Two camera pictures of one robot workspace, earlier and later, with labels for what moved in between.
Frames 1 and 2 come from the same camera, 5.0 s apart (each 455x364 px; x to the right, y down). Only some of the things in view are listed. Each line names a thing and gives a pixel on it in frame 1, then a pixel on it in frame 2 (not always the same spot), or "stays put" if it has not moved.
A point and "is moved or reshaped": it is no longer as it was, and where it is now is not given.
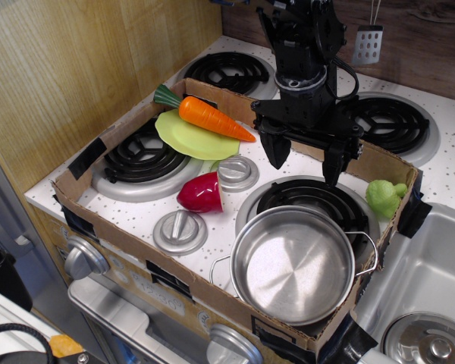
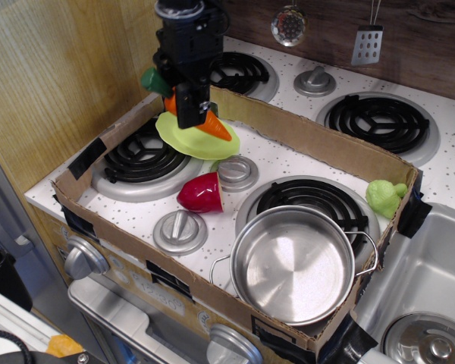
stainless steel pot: x=294 y=265 stays put
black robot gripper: x=312 y=114 to x=189 y=40
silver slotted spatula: x=368 y=40 stays put
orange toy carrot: x=205 y=114 is moved or reshaped
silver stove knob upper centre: x=237 y=174 stays put
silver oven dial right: x=225 y=346 stays put
